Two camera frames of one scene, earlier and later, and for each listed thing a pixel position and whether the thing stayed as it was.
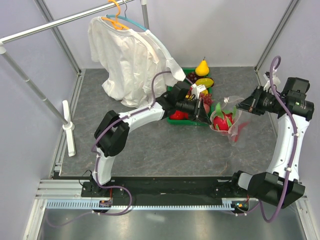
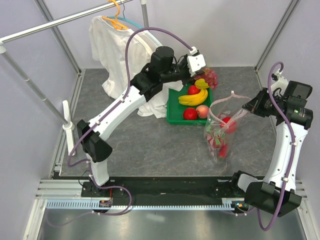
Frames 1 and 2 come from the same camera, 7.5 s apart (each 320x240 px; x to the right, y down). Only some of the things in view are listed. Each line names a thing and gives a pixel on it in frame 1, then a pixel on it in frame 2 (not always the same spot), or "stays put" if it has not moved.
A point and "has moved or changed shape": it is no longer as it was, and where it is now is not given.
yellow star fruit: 208,82 stays put
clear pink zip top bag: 229,120 has moved or changed shape
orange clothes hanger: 115,24 stays put
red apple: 178,114 to 232,125
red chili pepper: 236,136 to 223,151
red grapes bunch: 207,99 to 210,76
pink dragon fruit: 223,120 to 215,138
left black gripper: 200,114 to 190,78
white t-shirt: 141,68 stays put
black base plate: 162,190 stays put
